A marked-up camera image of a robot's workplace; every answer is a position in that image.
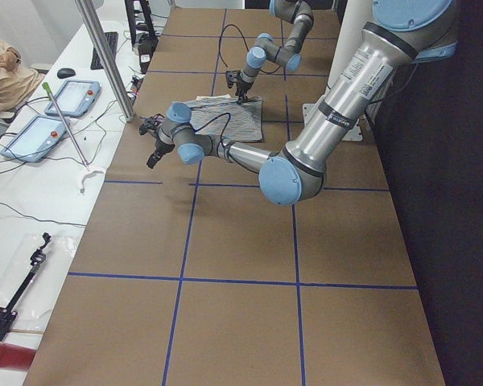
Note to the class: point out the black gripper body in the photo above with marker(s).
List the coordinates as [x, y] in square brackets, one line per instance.
[242, 85]
[160, 147]

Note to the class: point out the navy white striped polo shirt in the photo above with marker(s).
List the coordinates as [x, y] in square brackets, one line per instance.
[222, 115]

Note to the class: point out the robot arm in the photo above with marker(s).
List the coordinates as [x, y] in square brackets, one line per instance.
[396, 33]
[265, 49]

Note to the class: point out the far teach pendant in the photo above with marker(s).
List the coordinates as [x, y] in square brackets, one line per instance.
[75, 97]

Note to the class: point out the teach pendant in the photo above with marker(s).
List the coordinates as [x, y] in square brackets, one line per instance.
[37, 138]
[75, 97]

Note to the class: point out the near teach pendant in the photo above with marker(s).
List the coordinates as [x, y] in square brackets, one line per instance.
[37, 138]

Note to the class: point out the black computer mouse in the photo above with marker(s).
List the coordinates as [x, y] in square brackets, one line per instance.
[65, 73]

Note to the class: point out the seated person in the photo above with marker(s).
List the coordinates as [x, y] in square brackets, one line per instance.
[17, 82]

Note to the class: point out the black tool in plastic bag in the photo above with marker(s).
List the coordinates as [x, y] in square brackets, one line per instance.
[7, 313]

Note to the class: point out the red cylinder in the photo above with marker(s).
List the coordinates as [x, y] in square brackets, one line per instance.
[16, 358]

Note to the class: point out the aluminium frame post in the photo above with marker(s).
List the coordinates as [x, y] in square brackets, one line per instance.
[97, 35]

